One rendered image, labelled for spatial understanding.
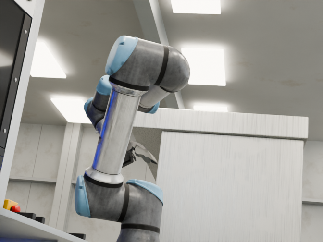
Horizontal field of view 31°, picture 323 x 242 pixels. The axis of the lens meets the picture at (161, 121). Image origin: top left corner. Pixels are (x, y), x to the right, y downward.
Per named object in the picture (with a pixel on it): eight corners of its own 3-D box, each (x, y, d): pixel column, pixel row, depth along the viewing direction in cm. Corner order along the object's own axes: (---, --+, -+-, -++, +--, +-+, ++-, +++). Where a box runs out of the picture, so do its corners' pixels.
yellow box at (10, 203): (-10, 216, 231) (-7, 198, 233) (0, 220, 237) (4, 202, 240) (6, 217, 228) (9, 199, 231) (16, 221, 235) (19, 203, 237)
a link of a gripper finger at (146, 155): (161, 164, 195) (137, 155, 198) (161, 154, 191) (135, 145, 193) (157, 172, 194) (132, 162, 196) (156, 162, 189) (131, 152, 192)
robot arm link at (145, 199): (166, 228, 169) (170, 182, 174) (121, 220, 166) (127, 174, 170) (153, 233, 180) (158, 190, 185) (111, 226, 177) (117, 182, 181)
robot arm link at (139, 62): (121, 230, 169) (171, 48, 158) (70, 222, 166) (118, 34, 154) (116, 212, 181) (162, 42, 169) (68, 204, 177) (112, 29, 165)
